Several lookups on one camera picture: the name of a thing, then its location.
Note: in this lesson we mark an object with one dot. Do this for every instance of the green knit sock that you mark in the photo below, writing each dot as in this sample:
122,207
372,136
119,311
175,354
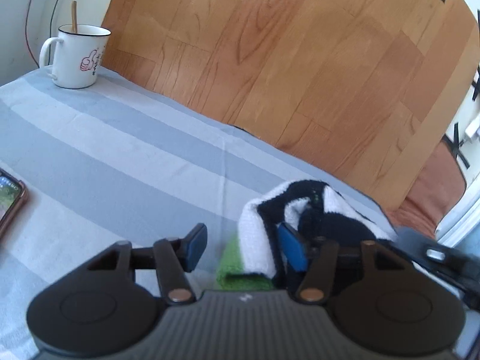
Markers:
230,275

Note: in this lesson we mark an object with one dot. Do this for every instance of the white door frame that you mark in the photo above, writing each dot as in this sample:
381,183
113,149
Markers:
463,218

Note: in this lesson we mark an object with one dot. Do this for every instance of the white enamel mug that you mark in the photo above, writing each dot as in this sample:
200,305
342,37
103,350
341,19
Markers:
72,59

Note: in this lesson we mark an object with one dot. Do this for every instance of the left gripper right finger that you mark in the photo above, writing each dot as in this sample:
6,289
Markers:
322,258

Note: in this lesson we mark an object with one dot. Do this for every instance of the smartphone with brown case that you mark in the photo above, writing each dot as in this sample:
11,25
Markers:
13,195

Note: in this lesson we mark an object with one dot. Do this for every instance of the wooden stick in mug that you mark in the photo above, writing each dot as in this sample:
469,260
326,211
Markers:
74,17

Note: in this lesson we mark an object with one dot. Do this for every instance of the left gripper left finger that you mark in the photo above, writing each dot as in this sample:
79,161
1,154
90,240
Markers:
171,259

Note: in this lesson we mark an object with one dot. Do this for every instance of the grey striped bed sheet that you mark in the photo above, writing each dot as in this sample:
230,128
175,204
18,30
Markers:
117,162

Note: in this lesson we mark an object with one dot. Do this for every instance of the navy white striped sock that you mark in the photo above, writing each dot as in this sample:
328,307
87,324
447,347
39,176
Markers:
313,209

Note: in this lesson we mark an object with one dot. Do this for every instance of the brown floor mat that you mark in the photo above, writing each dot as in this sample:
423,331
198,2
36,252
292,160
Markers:
438,187

